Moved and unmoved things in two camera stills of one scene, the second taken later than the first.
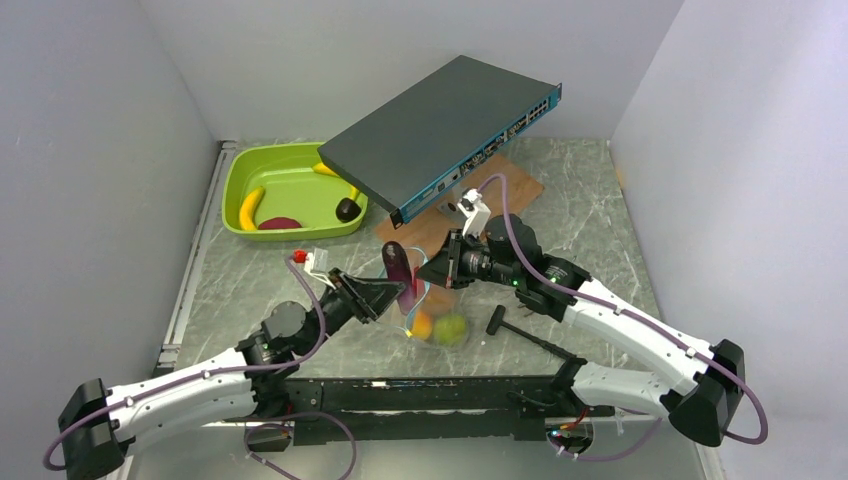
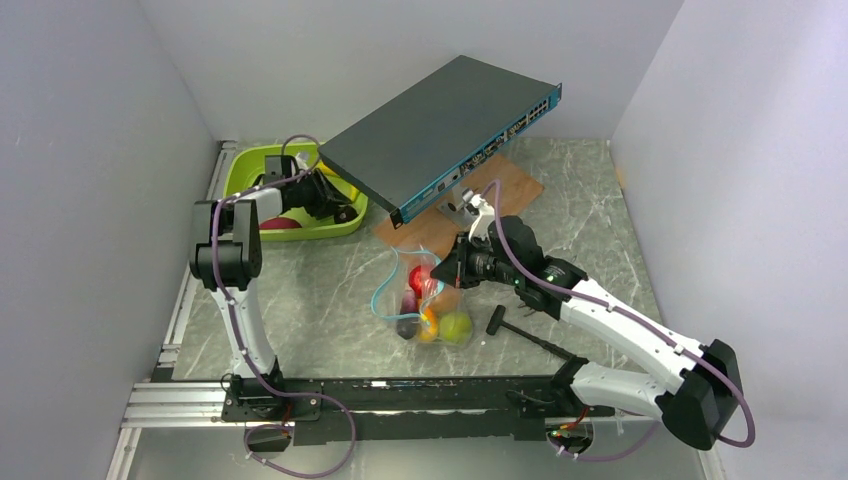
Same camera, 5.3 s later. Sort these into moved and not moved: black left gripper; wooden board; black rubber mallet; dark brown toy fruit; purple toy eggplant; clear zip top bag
Moved: black left gripper; purple toy eggplant
Not moved: black rubber mallet; dark brown toy fruit; clear zip top bag; wooden board
